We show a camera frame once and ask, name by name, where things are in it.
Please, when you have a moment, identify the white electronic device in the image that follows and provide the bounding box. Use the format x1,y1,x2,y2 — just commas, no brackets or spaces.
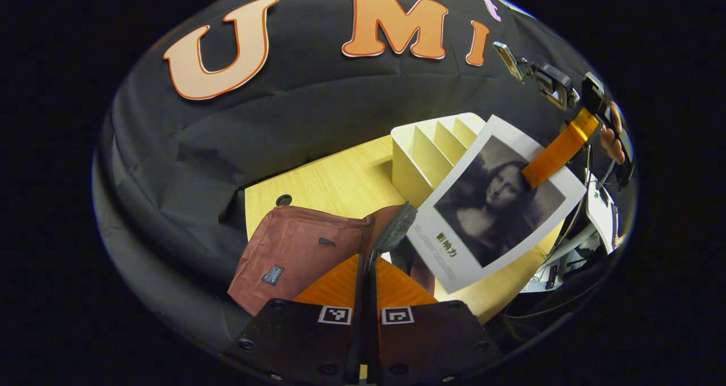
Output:
585,171,619,254

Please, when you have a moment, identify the white bookshelf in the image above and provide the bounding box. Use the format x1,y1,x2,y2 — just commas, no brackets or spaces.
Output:
390,113,488,208

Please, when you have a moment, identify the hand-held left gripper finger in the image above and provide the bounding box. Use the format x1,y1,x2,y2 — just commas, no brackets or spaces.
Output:
226,254,364,384
366,257,503,384

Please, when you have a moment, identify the white portrait cover book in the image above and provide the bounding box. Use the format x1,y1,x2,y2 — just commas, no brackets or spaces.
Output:
406,114,588,295

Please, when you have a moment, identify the maroon schoolbag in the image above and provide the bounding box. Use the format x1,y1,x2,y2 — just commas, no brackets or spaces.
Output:
227,202,437,319

